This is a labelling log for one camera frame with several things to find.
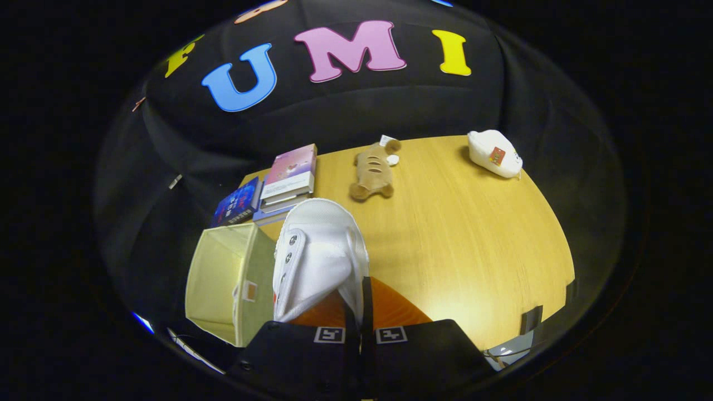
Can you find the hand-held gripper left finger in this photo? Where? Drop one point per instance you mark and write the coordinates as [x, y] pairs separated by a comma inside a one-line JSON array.
[[295, 356]]

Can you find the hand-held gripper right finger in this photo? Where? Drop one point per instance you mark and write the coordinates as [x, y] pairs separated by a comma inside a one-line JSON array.
[[366, 334]]

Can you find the white canvas shoe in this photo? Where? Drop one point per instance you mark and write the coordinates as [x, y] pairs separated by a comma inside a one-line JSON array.
[[323, 250]]

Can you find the green fabric storage box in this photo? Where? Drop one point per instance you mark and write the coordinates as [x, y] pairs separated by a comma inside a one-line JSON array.
[[214, 278]]

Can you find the white device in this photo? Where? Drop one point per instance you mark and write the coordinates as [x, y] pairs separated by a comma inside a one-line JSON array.
[[509, 351]]

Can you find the white book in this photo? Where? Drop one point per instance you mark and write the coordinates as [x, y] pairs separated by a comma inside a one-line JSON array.
[[281, 203]]

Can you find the lit screen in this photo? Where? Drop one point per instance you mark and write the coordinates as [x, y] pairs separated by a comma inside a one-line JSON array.
[[143, 322]]

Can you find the dark blue book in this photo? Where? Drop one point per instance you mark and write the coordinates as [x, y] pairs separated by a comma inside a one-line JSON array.
[[237, 203]]

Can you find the brown plush toy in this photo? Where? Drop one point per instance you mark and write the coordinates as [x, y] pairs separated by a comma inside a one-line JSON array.
[[372, 170]]

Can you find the black table edge clamp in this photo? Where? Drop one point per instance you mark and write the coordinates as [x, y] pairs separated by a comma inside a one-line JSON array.
[[532, 319], [571, 291]]

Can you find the pink cover book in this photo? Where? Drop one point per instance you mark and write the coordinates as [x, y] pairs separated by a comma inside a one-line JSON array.
[[289, 167]]

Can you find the silver clip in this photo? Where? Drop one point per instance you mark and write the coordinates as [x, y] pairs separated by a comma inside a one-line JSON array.
[[175, 181]]

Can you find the white plush pouch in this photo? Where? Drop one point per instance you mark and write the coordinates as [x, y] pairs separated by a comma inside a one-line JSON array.
[[493, 153]]

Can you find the black backdrop cloth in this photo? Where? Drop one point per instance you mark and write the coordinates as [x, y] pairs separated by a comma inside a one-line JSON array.
[[356, 111]]

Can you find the red clip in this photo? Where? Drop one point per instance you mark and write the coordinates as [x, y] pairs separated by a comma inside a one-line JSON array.
[[138, 104]]

